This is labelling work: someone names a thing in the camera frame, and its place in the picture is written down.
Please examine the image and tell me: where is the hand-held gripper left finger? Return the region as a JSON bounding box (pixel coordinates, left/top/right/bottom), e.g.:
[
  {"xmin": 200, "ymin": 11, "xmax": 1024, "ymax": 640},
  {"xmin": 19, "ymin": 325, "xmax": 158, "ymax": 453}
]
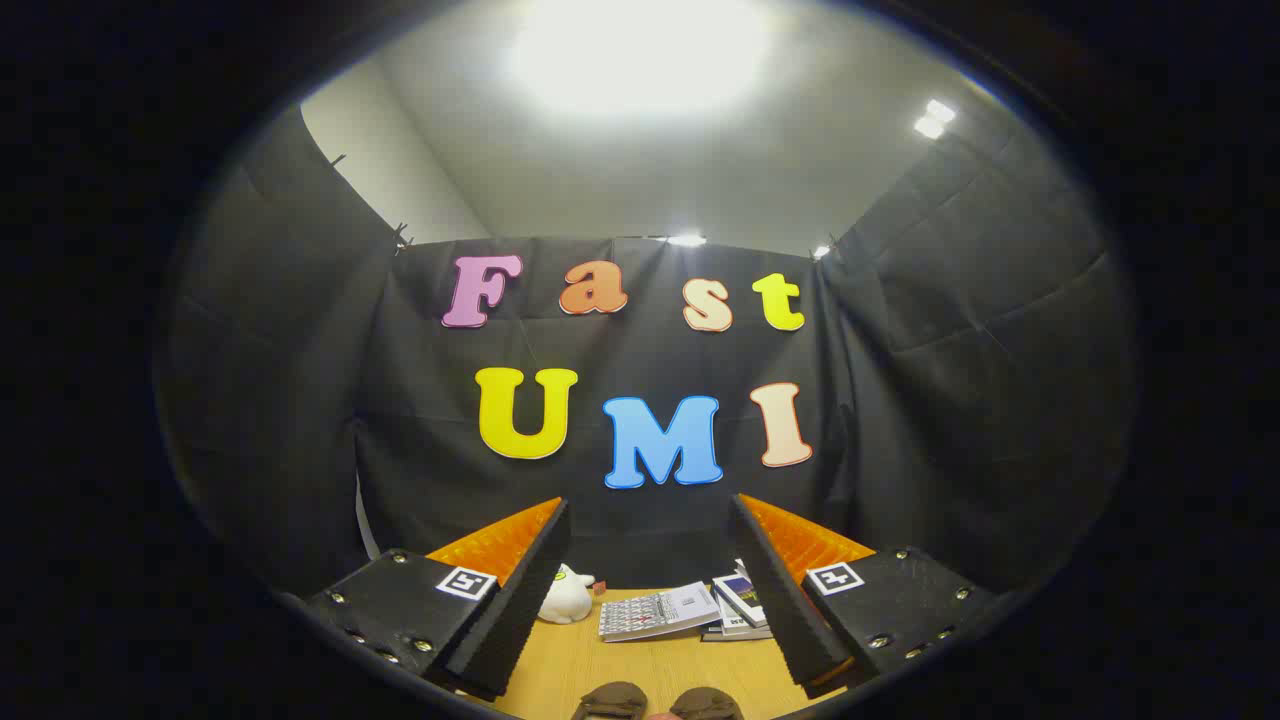
[{"xmin": 305, "ymin": 497, "xmax": 573, "ymax": 701}]

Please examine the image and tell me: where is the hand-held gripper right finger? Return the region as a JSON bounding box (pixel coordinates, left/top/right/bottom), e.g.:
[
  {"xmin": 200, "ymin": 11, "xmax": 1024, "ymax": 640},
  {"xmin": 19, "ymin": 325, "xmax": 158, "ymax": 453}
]
[{"xmin": 730, "ymin": 493, "xmax": 996, "ymax": 701}]

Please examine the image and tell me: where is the brown fuzzy shoe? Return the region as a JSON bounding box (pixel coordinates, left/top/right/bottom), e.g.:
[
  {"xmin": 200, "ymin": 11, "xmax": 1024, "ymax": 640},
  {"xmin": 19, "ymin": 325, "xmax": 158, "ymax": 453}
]
[
  {"xmin": 572, "ymin": 682, "xmax": 649, "ymax": 720},
  {"xmin": 668, "ymin": 687, "xmax": 746, "ymax": 720}
]

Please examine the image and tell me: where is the white duck plush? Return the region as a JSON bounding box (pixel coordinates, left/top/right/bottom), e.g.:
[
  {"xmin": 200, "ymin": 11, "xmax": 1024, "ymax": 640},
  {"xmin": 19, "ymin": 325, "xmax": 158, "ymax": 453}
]
[{"xmin": 538, "ymin": 563, "xmax": 607, "ymax": 625}]

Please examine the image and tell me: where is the white book blue cover picture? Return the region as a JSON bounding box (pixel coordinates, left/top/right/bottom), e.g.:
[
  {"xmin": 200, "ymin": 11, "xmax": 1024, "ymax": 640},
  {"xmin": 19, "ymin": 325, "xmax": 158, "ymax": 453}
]
[{"xmin": 712, "ymin": 573, "xmax": 769, "ymax": 629}]

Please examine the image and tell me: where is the white paperback book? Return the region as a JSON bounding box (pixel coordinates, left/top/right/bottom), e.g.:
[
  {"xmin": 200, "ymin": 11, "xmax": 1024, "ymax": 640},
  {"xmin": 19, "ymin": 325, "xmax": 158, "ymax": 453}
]
[{"xmin": 715, "ymin": 592, "xmax": 773, "ymax": 638}]

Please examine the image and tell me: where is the patterned cover book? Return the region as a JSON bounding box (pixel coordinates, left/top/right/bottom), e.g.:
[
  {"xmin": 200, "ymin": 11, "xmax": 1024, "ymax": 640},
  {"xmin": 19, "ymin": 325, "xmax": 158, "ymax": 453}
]
[{"xmin": 598, "ymin": 582, "xmax": 721, "ymax": 643}]

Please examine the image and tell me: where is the twin ceiling spotlight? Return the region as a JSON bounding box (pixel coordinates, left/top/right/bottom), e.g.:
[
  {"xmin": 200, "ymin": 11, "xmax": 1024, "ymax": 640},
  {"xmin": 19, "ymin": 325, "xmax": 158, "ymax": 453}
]
[{"xmin": 912, "ymin": 97, "xmax": 959, "ymax": 141}]

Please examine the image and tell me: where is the large ceiling light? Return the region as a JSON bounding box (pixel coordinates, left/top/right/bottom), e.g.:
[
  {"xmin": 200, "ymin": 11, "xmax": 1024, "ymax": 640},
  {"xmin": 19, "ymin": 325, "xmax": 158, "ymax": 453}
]
[{"xmin": 505, "ymin": 0, "xmax": 776, "ymax": 123}]

